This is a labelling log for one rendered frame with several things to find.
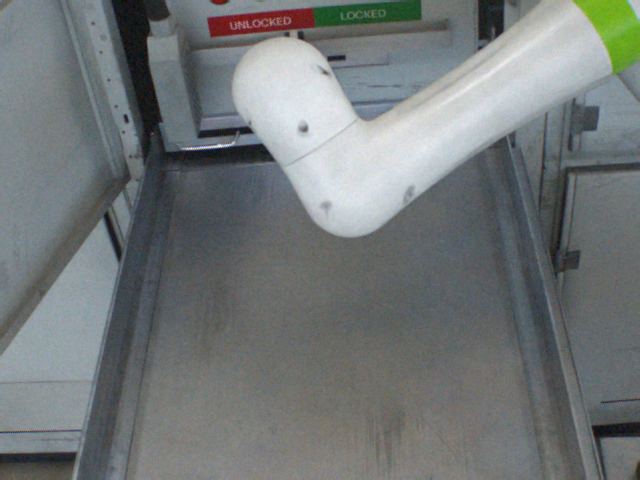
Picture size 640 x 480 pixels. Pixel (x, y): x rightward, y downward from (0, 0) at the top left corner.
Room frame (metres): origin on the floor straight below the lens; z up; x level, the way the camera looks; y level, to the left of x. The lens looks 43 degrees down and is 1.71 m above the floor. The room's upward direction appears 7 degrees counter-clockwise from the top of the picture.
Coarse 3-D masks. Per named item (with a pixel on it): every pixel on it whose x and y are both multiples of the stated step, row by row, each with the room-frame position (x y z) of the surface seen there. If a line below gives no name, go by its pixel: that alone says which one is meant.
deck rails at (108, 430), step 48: (144, 192) 1.04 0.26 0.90; (144, 240) 0.98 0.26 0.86; (528, 240) 0.84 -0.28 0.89; (144, 288) 0.88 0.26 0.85; (528, 288) 0.79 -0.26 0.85; (144, 336) 0.79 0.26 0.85; (528, 336) 0.70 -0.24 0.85; (96, 384) 0.66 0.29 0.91; (528, 384) 0.63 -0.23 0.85; (96, 432) 0.61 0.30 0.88; (576, 432) 0.51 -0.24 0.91
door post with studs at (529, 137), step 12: (504, 0) 1.11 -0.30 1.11; (516, 0) 1.10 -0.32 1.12; (528, 0) 1.10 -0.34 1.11; (540, 0) 1.10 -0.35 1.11; (504, 12) 1.11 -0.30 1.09; (516, 12) 1.10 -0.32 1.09; (504, 24) 1.11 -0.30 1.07; (540, 120) 1.10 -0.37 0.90; (516, 132) 1.10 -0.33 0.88; (528, 132) 1.10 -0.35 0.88; (540, 132) 1.10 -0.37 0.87; (516, 144) 1.10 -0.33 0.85; (528, 144) 1.10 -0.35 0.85; (540, 144) 1.10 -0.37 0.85; (528, 156) 1.10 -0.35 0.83; (540, 156) 1.10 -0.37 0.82; (528, 168) 1.10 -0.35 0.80
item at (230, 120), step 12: (360, 108) 1.15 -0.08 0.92; (372, 108) 1.15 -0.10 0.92; (384, 108) 1.15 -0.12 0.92; (204, 120) 1.17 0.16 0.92; (216, 120) 1.17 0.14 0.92; (228, 120) 1.17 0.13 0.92; (240, 120) 1.17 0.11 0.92; (204, 132) 1.18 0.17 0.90; (216, 132) 1.17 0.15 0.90; (228, 132) 1.17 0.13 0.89; (252, 132) 1.17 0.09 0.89; (168, 144) 1.18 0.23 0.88; (192, 144) 1.18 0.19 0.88; (204, 144) 1.18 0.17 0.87; (240, 144) 1.17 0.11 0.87
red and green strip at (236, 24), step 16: (416, 0) 1.15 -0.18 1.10; (224, 16) 1.18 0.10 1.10; (240, 16) 1.18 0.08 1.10; (256, 16) 1.18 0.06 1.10; (272, 16) 1.17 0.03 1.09; (288, 16) 1.17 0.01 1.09; (304, 16) 1.17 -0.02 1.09; (320, 16) 1.17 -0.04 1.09; (336, 16) 1.17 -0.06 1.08; (352, 16) 1.16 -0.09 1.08; (368, 16) 1.16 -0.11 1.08; (384, 16) 1.16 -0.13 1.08; (400, 16) 1.16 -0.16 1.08; (416, 16) 1.15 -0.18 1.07; (224, 32) 1.18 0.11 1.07; (240, 32) 1.18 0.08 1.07; (256, 32) 1.18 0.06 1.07
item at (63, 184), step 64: (0, 0) 1.05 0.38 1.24; (0, 64) 1.02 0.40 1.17; (64, 64) 1.13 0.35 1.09; (0, 128) 0.98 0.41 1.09; (64, 128) 1.09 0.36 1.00; (0, 192) 0.94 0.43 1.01; (64, 192) 1.05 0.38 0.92; (0, 256) 0.90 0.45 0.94; (64, 256) 0.97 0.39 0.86; (0, 320) 0.85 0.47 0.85
